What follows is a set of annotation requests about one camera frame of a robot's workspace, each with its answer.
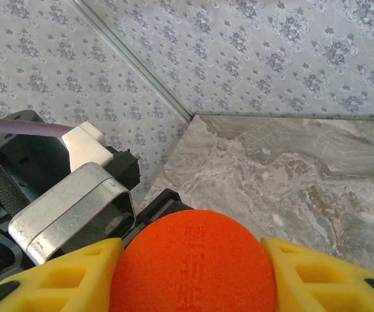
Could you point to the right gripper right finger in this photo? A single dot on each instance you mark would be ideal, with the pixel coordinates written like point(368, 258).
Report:
point(330, 286)

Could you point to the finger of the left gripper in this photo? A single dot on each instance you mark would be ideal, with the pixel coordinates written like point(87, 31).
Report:
point(167, 206)

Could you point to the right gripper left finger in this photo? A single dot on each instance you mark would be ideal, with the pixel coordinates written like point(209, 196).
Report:
point(60, 286)

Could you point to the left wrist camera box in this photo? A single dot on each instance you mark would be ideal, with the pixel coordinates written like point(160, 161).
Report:
point(76, 201)

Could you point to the aluminium corner post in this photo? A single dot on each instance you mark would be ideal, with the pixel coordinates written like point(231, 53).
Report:
point(135, 58)

